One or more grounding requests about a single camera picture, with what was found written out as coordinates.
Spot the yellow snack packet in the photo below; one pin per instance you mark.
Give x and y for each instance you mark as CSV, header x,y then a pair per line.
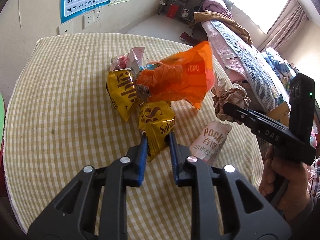
x,y
122,90
157,125

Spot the red slipper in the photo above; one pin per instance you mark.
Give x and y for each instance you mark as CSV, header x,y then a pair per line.
x,y
189,40
183,35

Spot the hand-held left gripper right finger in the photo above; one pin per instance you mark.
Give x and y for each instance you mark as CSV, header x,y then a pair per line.
x,y
173,155

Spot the blue snack wrapper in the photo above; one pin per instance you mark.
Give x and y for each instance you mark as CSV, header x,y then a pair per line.
x,y
151,66

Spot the green rimmed plastic basin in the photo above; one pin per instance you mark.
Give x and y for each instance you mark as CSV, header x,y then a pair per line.
x,y
1,115

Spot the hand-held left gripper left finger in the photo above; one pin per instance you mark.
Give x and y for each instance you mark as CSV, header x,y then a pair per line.
x,y
143,155

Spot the brown blanket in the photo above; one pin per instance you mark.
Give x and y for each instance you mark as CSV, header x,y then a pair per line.
x,y
225,21

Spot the paper wrapper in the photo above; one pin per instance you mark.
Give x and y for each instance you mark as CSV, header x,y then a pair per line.
x,y
232,96

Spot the person's right hand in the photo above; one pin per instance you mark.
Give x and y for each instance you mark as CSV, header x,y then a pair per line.
x,y
295,180

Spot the blue floral duvet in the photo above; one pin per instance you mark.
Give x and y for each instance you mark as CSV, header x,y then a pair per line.
x,y
277,60

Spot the blue alphabet wall poster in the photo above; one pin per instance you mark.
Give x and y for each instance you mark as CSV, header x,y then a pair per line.
x,y
85,2

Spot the white wall socket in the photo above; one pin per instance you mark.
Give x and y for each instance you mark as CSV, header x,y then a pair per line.
x,y
98,14
88,18

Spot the curtain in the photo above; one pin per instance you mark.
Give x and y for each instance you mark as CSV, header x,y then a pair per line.
x,y
292,25

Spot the window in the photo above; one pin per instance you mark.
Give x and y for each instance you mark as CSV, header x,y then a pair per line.
x,y
250,0

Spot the pink blanket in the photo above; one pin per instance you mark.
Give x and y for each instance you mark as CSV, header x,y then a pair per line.
x,y
225,52

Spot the red bag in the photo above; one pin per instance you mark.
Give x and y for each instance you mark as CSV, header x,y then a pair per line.
x,y
173,11

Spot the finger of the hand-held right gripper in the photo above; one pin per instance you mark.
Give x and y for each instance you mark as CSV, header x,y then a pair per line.
x,y
240,115

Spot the bed with quilts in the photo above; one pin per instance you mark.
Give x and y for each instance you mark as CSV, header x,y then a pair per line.
x,y
255,67

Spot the orange plastic bag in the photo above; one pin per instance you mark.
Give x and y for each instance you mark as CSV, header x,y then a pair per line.
x,y
185,80

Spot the pale pink snack pouch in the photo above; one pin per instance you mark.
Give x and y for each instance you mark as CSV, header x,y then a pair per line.
x,y
212,140

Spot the white wall plate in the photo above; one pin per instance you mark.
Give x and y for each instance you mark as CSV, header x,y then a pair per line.
x,y
65,27

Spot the crumpled pink white carton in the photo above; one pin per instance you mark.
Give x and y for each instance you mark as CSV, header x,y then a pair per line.
x,y
135,55

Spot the pink bundled bedding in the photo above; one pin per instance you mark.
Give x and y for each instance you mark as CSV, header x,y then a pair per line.
x,y
217,5

